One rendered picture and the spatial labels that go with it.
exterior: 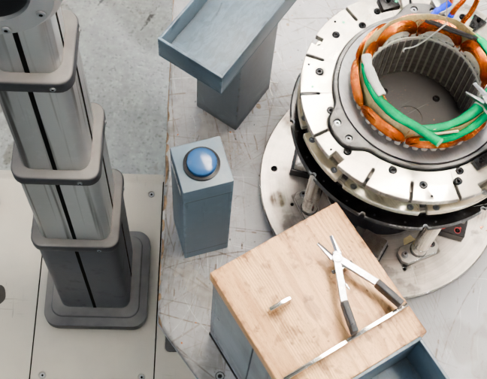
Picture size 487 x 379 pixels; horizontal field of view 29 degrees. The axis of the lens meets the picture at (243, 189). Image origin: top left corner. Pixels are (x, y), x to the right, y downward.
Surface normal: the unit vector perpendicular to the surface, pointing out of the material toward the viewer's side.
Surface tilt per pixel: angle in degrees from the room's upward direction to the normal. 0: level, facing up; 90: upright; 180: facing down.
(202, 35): 0
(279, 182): 0
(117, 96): 0
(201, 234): 90
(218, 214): 90
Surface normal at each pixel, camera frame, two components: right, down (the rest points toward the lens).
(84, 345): 0.05, -0.40
